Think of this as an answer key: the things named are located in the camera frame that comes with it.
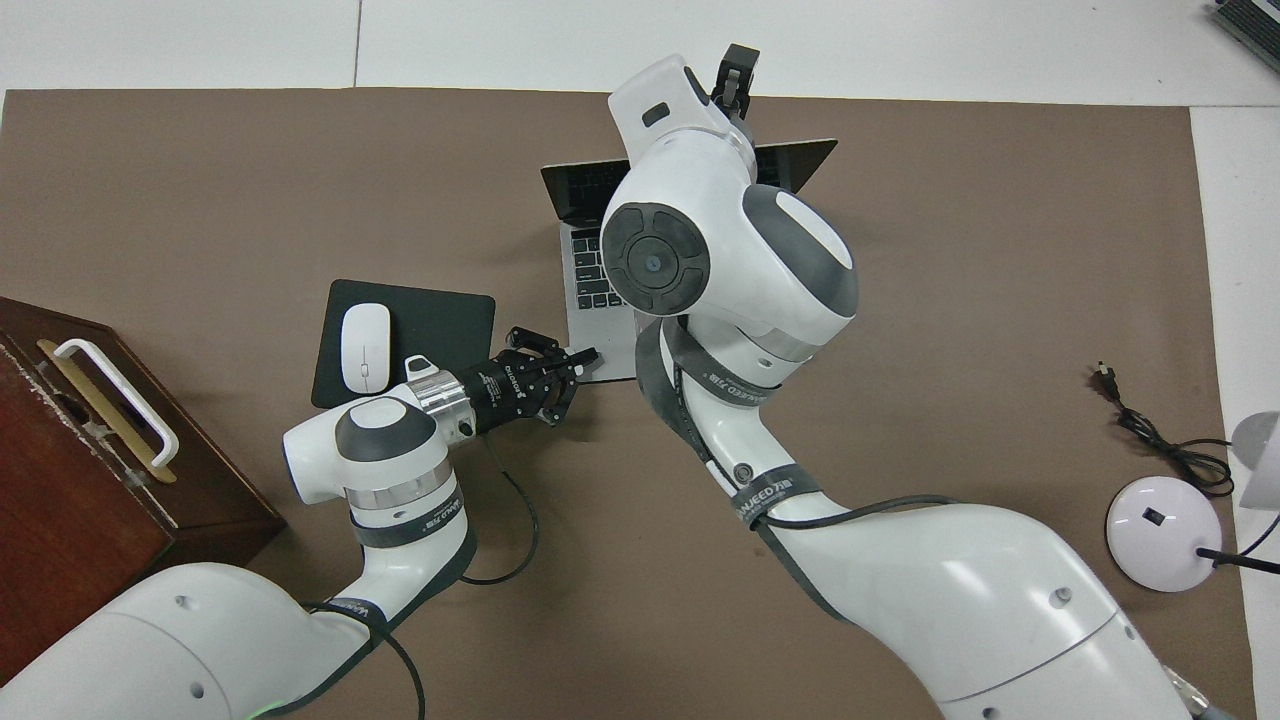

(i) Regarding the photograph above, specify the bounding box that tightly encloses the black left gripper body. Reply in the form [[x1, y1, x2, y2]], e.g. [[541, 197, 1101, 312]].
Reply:
[[460, 355, 553, 436]]

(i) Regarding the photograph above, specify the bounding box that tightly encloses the grey laptop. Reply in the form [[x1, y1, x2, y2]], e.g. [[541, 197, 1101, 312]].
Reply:
[[540, 138, 839, 384]]

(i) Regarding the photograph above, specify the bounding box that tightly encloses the black mouse pad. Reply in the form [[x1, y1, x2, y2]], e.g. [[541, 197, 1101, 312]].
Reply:
[[311, 279, 497, 411]]

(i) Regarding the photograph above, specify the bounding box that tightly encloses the white computer mouse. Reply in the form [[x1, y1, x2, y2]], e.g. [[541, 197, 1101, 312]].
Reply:
[[340, 303, 393, 395]]

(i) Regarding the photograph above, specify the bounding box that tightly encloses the brown table mat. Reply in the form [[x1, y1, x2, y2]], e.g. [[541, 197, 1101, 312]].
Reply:
[[0, 88, 1256, 720]]

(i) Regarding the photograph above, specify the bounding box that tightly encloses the brass plate of box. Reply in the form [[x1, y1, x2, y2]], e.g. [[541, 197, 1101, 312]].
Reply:
[[37, 340, 178, 486]]

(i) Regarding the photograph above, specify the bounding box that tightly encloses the brown wooden box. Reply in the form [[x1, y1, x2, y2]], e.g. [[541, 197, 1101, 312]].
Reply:
[[0, 297, 288, 691]]

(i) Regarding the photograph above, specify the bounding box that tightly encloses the grey device with keys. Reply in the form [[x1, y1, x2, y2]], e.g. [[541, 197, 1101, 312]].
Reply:
[[1205, 0, 1280, 71]]

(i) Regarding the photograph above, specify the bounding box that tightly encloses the white desk lamp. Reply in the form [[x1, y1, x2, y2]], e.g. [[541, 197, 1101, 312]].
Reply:
[[1105, 408, 1280, 593]]

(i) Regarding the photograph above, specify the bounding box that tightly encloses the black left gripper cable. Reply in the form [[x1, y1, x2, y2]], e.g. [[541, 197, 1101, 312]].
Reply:
[[300, 435, 541, 720]]

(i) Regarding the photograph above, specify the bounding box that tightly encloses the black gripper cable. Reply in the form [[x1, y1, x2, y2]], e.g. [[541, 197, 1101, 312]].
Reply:
[[300, 435, 541, 720], [750, 493, 963, 531]]

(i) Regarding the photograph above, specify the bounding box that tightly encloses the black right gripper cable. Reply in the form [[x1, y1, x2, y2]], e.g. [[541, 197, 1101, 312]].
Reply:
[[750, 493, 963, 531]]

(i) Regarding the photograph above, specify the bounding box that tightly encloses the white box handle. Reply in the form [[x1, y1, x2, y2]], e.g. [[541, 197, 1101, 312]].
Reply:
[[55, 338, 179, 469]]

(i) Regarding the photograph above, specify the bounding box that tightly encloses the black lamp power cable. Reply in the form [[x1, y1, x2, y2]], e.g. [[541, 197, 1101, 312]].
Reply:
[[1090, 362, 1236, 498]]

